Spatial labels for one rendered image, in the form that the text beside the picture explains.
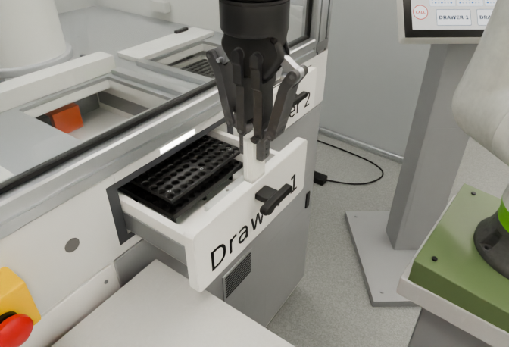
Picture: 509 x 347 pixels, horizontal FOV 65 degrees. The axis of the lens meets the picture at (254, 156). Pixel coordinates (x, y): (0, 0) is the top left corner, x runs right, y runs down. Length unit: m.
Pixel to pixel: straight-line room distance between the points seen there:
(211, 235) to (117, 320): 0.21
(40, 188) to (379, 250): 1.46
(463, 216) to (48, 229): 0.66
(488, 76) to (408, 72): 1.53
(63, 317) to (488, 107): 0.70
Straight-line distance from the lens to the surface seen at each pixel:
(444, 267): 0.69
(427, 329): 0.83
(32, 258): 0.59
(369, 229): 1.87
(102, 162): 0.58
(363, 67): 2.31
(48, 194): 0.56
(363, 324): 1.59
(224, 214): 0.54
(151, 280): 0.69
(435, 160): 1.56
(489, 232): 0.74
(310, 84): 1.00
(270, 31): 0.42
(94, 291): 0.69
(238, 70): 0.46
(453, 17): 1.25
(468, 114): 0.73
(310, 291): 1.64
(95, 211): 0.61
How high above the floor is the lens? 1.28
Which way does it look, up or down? 33 degrees down
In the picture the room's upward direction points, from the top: straight up
